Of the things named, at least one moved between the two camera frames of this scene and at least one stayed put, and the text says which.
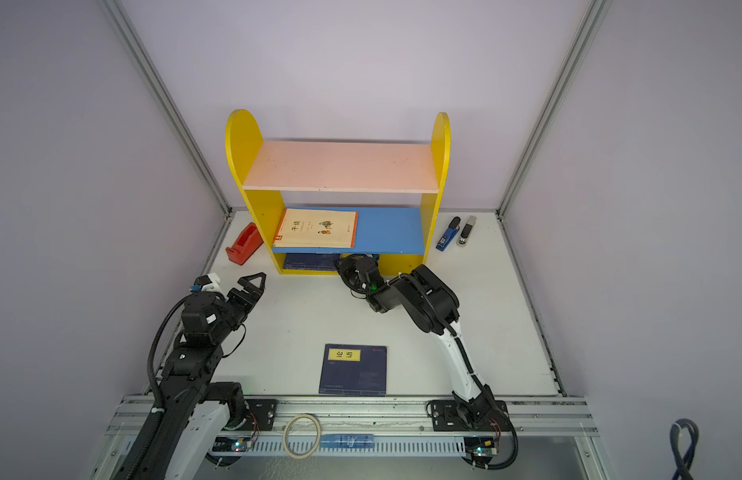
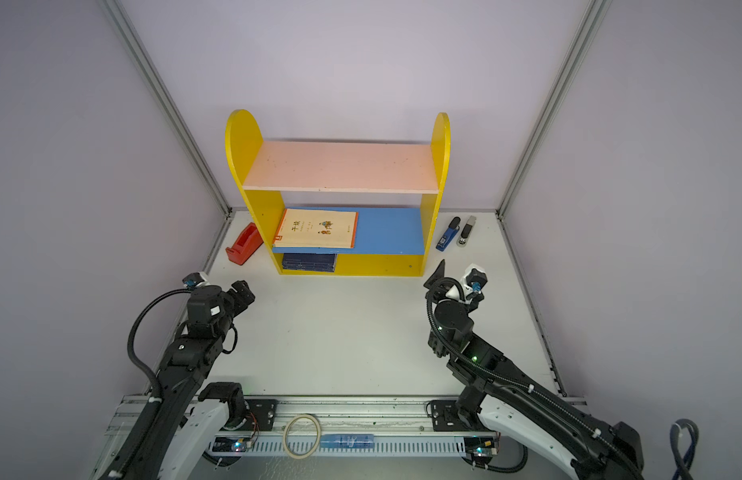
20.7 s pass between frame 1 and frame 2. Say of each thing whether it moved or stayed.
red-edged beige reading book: stayed
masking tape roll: stayed
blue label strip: stayed
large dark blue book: moved
